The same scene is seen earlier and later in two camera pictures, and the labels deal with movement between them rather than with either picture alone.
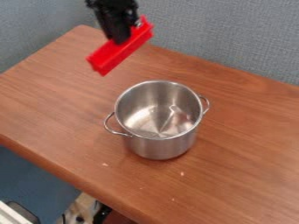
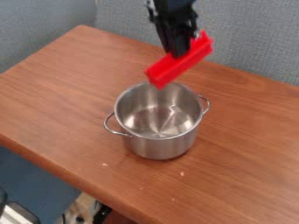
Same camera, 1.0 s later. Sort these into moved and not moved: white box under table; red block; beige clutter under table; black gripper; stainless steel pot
Moved: red block; black gripper
Not moved: white box under table; beige clutter under table; stainless steel pot
